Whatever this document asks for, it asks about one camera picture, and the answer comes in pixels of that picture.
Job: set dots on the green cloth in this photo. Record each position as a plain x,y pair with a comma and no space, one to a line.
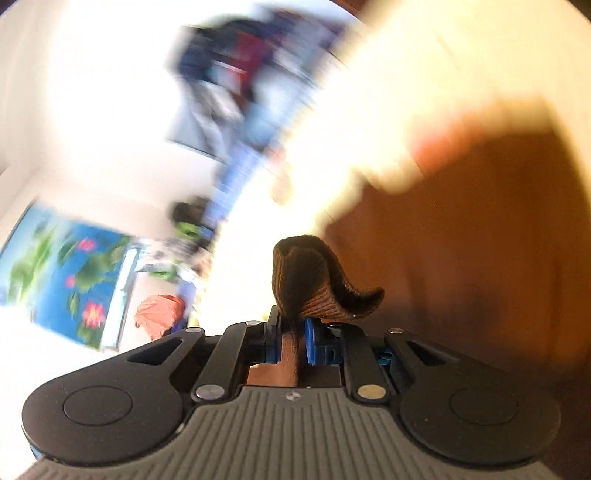
187,229

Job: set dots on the pile of mixed clothes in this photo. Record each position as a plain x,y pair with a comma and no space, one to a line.
231,69

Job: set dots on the blue quilt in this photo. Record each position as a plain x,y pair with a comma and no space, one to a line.
240,184

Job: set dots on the patterned white cloth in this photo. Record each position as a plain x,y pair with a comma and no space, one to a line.
161,263

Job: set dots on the dark cloth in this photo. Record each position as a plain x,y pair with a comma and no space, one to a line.
189,210

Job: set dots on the lotus flower wall poster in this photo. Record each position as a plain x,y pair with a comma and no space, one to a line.
46,263

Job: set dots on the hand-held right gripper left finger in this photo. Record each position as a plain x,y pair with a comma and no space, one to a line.
273,344

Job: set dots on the brown knit garment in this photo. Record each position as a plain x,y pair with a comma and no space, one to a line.
304,277

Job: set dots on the orange cloth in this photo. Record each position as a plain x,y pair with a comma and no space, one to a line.
159,314

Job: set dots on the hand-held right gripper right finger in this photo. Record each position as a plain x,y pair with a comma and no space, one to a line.
310,340

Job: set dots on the yellow flowered bedsheet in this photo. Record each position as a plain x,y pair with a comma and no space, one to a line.
392,83

